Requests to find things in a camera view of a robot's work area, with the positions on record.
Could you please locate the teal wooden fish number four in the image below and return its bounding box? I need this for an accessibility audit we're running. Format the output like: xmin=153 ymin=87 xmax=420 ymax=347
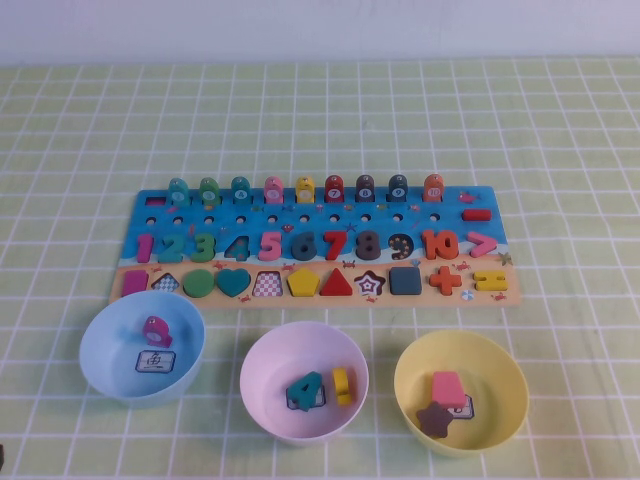
xmin=230 ymin=176 xmax=253 ymax=205

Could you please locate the pink wooden number five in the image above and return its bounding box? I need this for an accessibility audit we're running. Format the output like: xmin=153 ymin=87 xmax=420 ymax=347
xmin=258 ymin=231 xmax=284 ymax=262

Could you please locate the green wooden number three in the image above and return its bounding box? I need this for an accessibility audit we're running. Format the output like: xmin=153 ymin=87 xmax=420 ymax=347
xmin=189 ymin=232 xmax=217 ymax=264

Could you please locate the green checked tablecloth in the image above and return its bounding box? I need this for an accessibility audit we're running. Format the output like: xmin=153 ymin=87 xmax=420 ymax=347
xmin=0 ymin=58 xmax=640 ymax=480

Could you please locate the pink plastic bowl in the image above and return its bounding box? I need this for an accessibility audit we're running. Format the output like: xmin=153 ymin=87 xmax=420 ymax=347
xmin=239 ymin=320 xmax=370 ymax=449

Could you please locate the pink wooden fish piece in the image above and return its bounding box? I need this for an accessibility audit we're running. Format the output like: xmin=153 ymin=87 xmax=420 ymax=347
xmin=263 ymin=176 xmax=286 ymax=205

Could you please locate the light blue plastic bowl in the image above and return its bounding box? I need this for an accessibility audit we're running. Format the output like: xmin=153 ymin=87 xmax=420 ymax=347
xmin=78 ymin=291 xmax=207 ymax=410

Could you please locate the dark blue wooden square piece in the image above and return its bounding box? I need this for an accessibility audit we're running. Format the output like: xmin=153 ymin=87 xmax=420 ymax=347
xmin=389 ymin=266 xmax=424 ymax=296

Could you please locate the magenta wooden rectangle piece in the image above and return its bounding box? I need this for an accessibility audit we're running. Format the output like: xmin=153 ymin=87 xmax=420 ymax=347
xmin=123 ymin=270 xmax=149 ymax=299

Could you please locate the dark teal wooden fish piece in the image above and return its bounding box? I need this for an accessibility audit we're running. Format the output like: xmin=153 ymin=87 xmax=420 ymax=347
xmin=387 ymin=174 xmax=410 ymax=203

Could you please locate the yellow plastic bowl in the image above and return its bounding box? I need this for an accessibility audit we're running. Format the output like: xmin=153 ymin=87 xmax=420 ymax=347
xmin=393 ymin=329 xmax=530 ymax=459

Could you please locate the paper label with fish character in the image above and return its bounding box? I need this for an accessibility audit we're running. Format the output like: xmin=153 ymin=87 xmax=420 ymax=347
xmin=134 ymin=349 xmax=178 ymax=374

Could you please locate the orange wooden plus sign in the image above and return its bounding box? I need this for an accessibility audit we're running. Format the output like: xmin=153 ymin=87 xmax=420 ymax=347
xmin=427 ymin=265 xmax=463 ymax=296

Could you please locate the yellow wooden pentagon piece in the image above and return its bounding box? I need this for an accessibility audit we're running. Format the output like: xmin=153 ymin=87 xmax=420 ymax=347
xmin=286 ymin=267 xmax=321 ymax=297

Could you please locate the colourful wooden puzzle board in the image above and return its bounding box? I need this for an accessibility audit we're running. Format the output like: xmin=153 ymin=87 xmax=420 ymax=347
xmin=108 ymin=185 xmax=522 ymax=307

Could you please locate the brown wooden fish piece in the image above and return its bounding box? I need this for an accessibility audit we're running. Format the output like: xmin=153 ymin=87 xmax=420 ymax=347
xmin=355 ymin=174 xmax=377 ymax=203

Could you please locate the red wooden number seven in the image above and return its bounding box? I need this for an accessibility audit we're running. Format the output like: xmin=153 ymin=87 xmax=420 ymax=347
xmin=322 ymin=230 xmax=348 ymax=262

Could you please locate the orange wooden fish piece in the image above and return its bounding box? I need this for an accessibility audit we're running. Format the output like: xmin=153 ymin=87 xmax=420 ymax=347
xmin=423 ymin=173 xmax=446 ymax=202

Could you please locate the pink wooden greater-than sign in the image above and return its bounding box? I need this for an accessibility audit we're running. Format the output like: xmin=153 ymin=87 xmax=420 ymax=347
xmin=466 ymin=231 xmax=499 ymax=259

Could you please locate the dark blue wooden number six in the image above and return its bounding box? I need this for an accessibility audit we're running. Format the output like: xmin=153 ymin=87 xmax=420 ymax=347
xmin=291 ymin=231 xmax=317 ymax=262

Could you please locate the yellow wooden equals sign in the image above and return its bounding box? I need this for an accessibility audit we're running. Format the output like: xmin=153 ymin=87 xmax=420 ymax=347
xmin=472 ymin=270 xmax=510 ymax=293

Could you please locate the teal wooden fish number two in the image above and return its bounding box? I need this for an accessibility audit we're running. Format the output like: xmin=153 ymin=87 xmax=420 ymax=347
xmin=167 ymin=178 xmax=192 ymax=207

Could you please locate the yellow wooden fish piece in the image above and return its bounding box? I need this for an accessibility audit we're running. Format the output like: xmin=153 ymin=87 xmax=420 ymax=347
xmin=294 ymin=175 xmax=316 ymax=205

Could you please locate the green wooden fish piece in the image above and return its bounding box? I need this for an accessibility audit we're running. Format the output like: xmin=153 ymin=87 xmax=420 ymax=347
xmin=198 ymin=177 xmax=222 ymax=207

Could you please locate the brown wooden number eight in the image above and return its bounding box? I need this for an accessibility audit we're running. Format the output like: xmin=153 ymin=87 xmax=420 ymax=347
xmin=355 ymin=230 xmax=383 ymax=262

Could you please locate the yellow wooden number piece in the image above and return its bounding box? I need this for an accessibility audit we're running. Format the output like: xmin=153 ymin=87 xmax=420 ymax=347
xmin=331 ymin=367 xmax=356 ymax=407

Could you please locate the magenta wooden fish piece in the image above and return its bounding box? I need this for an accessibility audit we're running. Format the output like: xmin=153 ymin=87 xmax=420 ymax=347
xmin=142 ymin=315 xmax=174 ymax=348

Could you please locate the green wooden circle piece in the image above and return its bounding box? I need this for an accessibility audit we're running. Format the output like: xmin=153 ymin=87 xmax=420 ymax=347
xmin=182 ymin=268 xmax=215 ymax=299

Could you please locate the red wooden fish piece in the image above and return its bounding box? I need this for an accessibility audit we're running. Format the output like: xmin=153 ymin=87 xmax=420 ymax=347
xmin=324 ymin=174 xmax=346 ymax=204

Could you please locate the brown wooden star piece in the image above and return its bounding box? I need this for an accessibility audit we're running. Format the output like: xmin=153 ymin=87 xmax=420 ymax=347
xmin=416 ymin=400 xmax=454 ymax=439

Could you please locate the orange wooden number ten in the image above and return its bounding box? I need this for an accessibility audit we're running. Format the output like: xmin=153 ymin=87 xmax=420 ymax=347
xmin=422 ymin=229 xmax=460 ymax=261

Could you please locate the teal wooden heart piece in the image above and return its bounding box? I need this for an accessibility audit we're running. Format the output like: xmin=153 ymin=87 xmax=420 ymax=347
xmin=215 ymin=268 xmax=252 ymax=298

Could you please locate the pink wooden trapezoid piece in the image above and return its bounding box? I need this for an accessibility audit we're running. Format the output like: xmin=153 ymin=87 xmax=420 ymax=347
xmin=430 ymin=371 xmax=469 ymax=409

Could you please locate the red wooden triangle piece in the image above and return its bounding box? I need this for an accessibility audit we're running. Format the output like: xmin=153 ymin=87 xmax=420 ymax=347
xmin=319 ymin=267 xmax=357 ymax=297

